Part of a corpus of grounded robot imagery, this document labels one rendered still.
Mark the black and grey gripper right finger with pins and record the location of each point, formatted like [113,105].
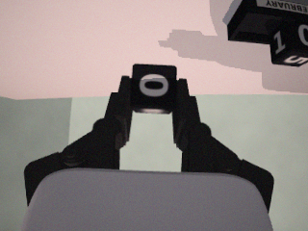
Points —
[201,152]

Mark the black calendar cube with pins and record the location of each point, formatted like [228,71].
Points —
[289,44]
[153,88]

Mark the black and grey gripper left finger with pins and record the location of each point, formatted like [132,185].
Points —
[101,145]

